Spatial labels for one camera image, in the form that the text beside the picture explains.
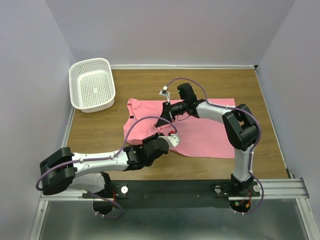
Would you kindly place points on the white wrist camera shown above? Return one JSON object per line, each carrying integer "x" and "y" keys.
{"x": 172, "y": 139}
{"x": 165, "y": 93}

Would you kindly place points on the aluminium left side rail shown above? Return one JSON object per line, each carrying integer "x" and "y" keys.
{"x": 62, "y": 145}

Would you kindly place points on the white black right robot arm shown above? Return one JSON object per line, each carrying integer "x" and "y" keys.
{"x": 242, "y": 129}

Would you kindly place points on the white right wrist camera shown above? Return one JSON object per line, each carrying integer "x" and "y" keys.
{"x": 165, "y": 93}

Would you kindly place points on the aluminium rail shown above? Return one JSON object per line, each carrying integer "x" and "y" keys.
{"x": 292, "y": 188}
{"x": 62, "y": 145}

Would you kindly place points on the pink t-shirt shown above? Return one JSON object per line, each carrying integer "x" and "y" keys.
{"x": 199, "y": 137}

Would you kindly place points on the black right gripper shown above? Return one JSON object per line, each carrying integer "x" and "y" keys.
{"x": 165, "y": 114}

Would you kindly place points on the aluminium front rail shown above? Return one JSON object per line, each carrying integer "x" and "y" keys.
{"x": 292, "y": 188}

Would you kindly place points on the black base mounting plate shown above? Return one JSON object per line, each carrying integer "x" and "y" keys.
{"x": 103, "y": 204}

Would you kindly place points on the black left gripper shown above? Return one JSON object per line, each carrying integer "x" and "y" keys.
{"x": 152, "y": 137}

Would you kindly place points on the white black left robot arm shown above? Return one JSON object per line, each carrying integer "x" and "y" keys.
{"x": 89, "y": 169}

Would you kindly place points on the white table edge strip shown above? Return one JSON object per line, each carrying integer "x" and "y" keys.
{"x": 180, "y": 67}

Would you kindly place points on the white perforated plastic basket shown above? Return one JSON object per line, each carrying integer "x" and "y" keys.
{"x": 91, "y": 85}

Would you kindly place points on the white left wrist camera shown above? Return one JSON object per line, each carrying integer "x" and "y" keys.
{"x": 172, "y": 139}

